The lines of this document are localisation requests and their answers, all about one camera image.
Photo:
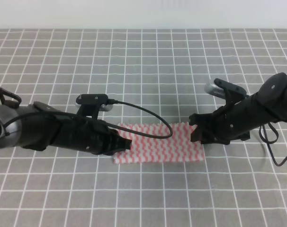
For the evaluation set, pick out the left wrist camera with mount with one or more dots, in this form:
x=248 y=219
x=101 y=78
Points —
x=92 y=104

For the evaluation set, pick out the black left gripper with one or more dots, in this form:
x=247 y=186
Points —
x=84 y=135

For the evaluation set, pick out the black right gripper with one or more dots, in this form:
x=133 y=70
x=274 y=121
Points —
x=216 y=127

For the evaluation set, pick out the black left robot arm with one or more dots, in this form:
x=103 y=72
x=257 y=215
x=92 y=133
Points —
x=38 y=126

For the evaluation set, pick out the pink wavy striped towel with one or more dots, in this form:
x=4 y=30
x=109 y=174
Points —
x=177 y=148

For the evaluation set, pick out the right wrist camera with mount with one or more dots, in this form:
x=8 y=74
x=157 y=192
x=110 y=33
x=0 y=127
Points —
x=231 y=93

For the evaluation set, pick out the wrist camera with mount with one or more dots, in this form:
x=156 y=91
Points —
x=92 y=104
x=231 y=93

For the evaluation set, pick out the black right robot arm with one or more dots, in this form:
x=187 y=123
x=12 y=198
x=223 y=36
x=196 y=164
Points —
x=241 y=112

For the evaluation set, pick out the grey checked tablecloth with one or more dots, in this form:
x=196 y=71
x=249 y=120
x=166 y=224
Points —
x=165 y=71

